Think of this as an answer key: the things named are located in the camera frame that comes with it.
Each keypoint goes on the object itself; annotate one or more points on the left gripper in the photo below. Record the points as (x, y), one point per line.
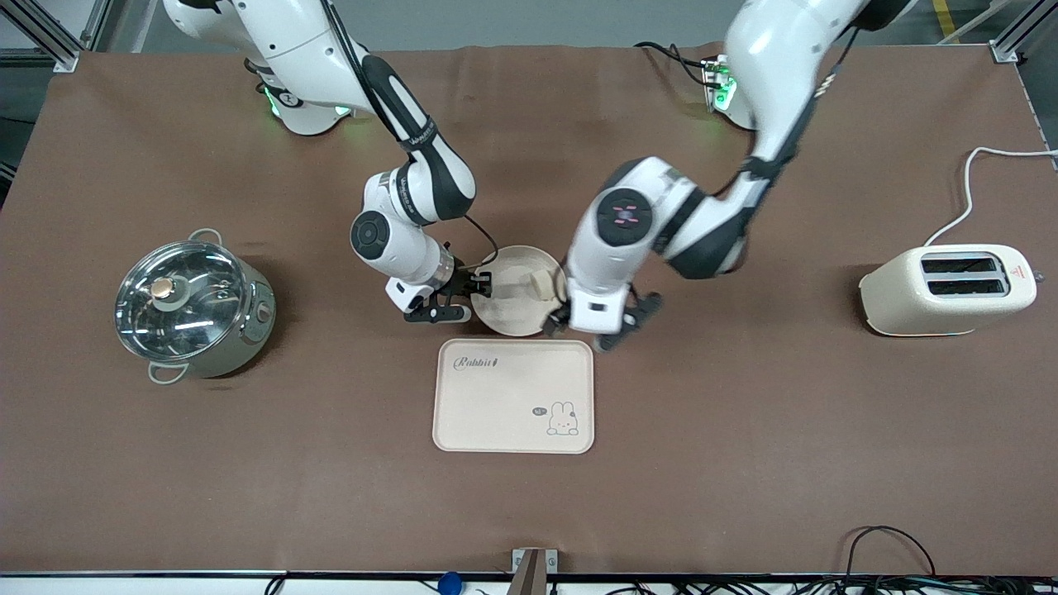
(558, 320)

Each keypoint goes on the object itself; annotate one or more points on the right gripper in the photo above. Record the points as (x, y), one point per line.
(466, 283)

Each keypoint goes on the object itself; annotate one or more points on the round beige plate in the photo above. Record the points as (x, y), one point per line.
(512, 310)

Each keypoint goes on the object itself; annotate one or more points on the pale bun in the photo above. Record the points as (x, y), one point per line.
(542, 284)

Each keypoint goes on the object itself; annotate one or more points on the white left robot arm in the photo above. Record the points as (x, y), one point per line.
(777, 49)

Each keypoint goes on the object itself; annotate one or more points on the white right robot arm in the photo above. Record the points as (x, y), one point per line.
(306, 49)

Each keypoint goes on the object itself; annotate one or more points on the cream rabbit print tray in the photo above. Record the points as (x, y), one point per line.
(504, 405)

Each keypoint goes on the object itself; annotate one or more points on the brown table cover cloth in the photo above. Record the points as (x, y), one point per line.
(744, 454)

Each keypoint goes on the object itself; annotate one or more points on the glass pot lid with knob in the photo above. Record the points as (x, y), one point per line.
(198, 322)

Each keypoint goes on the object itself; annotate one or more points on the blue round knob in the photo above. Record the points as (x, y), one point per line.
(448, 584)

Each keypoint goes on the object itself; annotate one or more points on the cream two-slot toaster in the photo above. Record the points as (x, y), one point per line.
(942, 302)

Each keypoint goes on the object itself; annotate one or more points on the grey metal table bracket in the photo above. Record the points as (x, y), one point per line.
(533, 570)

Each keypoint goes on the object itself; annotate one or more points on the aluminium frame profile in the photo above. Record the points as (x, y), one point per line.
(50, 37)
(1004, 45)

